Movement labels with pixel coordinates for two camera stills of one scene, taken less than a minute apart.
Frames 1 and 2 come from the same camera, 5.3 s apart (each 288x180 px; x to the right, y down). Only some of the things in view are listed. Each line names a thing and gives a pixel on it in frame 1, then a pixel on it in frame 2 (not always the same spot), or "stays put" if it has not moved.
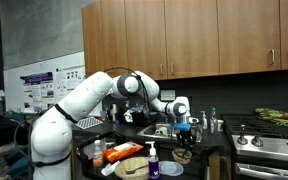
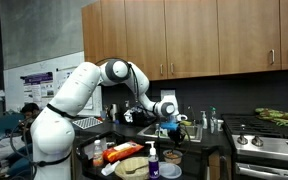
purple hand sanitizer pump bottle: (153, 162) stays put
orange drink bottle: (98, 154) stays put
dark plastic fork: (132, 171) stays put
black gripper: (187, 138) → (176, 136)
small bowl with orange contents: (180, 158) → (172, 156)
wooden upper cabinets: (176, 39) stays put
